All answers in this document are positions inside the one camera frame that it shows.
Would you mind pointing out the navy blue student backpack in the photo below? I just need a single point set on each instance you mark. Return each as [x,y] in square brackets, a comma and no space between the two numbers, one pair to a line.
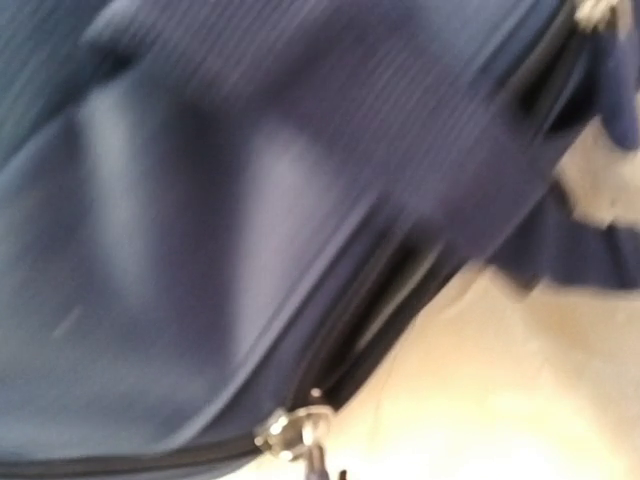
[217,217]

